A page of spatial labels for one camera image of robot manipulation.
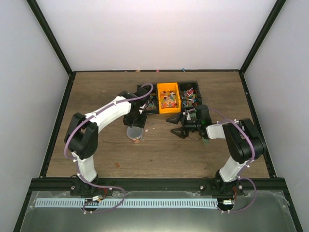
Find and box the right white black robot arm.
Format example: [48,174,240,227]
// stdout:
[166,104,267,195]

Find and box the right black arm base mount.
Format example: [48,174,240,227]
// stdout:
[198,178,243,197]

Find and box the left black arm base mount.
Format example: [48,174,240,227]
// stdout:
[70,179,112,197]

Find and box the orange candy bin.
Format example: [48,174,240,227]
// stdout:
[157,82,181,114]

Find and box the black aluminium frame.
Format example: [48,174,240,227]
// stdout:
[14,0,303,232]

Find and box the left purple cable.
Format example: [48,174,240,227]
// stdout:
[63,83,126,215]

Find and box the black candy bin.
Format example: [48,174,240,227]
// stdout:
[143,84,159,115]
[178,81,202,112]

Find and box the green plastic scoop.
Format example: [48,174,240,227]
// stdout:
[202,138,209,145]

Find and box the clear plastic cup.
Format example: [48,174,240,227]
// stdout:
[129,137,143,144]

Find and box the light blue slotted cable duct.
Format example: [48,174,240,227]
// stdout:
[34,198,218,209]

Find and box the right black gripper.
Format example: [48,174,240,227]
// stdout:
[167,113,201,139]

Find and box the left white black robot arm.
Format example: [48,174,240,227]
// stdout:
[64,83,153,195]

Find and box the white round cup lid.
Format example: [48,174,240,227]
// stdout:
[126,127,143,140]

